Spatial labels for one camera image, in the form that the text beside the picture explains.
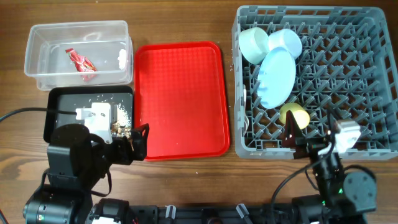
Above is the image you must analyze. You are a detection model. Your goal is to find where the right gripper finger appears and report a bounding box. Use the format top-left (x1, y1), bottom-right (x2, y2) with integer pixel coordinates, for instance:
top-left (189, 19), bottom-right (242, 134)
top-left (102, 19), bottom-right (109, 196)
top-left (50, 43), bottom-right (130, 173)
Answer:
top-left (282, 110), bottom-right (302, 146)
top-left (326, 108), bottom-right (341, 128)

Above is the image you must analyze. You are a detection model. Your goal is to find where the yellow plastic cup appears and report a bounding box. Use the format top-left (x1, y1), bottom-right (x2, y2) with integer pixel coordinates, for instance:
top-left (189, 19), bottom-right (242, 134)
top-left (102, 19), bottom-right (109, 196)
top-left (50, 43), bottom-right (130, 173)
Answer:
top-left (279, 103), bottom-right (310, 129)

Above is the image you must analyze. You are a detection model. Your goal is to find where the food scraps and rice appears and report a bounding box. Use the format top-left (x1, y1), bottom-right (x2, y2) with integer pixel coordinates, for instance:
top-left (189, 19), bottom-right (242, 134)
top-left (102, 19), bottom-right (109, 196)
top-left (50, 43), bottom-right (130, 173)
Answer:
top-left (111, 104), bottom-right (132, 138)

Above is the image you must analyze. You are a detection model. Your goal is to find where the light blue plate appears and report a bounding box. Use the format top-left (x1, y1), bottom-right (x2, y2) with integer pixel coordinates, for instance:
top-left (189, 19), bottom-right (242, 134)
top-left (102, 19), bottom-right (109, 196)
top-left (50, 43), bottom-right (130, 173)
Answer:
top-left (257, 47), bottom-right (296, 109)

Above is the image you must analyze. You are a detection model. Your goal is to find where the white napkin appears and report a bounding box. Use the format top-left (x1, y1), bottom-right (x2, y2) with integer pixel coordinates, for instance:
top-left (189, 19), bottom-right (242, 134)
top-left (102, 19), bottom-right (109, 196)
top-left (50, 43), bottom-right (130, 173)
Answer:
top-left (118, 49), bottom-right (127, 70)

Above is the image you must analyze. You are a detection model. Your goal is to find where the light blue small bowl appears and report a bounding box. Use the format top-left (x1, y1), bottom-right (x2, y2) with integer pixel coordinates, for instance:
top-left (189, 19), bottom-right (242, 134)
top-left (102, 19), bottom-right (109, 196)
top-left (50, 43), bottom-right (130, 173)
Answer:
top-left (268, 29), bottom-right (303, 59)

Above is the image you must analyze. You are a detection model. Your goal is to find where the red snack wrapper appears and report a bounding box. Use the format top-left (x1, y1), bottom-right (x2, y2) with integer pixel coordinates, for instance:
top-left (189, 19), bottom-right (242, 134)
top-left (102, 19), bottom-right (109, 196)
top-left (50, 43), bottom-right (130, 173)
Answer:
top-left (65, 49), bottom-right (97, 82)

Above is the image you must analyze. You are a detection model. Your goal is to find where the mint green bowl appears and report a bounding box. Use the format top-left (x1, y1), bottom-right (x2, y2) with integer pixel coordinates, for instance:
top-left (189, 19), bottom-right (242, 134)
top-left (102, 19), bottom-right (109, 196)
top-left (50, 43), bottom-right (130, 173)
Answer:
top-left (238, 27), bottom-right (270, 65)

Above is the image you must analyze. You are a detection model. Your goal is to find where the white plastic fork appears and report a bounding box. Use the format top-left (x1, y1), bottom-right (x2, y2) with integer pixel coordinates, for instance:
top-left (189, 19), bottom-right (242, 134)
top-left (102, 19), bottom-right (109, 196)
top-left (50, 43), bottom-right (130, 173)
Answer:
top-left (243, 88), bottom-right (249, 134)

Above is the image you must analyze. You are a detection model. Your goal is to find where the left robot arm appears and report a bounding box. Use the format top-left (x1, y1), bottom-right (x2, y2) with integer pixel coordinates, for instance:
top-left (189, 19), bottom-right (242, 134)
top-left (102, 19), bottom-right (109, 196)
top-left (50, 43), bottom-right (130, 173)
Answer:
top-left (23, 124), bottom-right (149, 223)

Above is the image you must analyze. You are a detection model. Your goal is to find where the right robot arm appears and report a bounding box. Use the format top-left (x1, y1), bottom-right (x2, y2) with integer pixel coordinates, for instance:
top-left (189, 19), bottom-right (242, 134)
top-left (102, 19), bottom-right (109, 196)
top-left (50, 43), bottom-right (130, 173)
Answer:
top-left (282, 110), bottom-right (377, 223)

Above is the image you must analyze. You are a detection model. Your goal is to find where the grey dishwasher rack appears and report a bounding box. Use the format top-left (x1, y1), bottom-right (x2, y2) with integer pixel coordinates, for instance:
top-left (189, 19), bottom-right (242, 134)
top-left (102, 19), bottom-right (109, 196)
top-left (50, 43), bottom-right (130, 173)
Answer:
top-left (231, 6), bottom-right (397, 160)

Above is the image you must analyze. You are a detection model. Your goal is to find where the black plastic tray bin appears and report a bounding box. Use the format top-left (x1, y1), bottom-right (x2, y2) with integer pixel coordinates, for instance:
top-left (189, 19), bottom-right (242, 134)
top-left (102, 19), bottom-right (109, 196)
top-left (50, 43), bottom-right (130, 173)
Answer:
top-left (44, 85), bottom-right (134, 143)

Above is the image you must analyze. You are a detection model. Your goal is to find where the red serving tray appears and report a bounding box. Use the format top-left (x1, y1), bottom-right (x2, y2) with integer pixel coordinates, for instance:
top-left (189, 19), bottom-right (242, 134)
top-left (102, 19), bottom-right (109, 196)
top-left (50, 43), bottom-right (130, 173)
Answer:
top-left (134, 41), bottom-right (231, 161)

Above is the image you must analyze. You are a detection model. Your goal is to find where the clear plastic bin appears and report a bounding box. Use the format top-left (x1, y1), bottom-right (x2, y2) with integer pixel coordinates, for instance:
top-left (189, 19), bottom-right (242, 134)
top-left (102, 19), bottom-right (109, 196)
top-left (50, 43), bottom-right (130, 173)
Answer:
top-left (24, 21), bottom-right (133, 91)

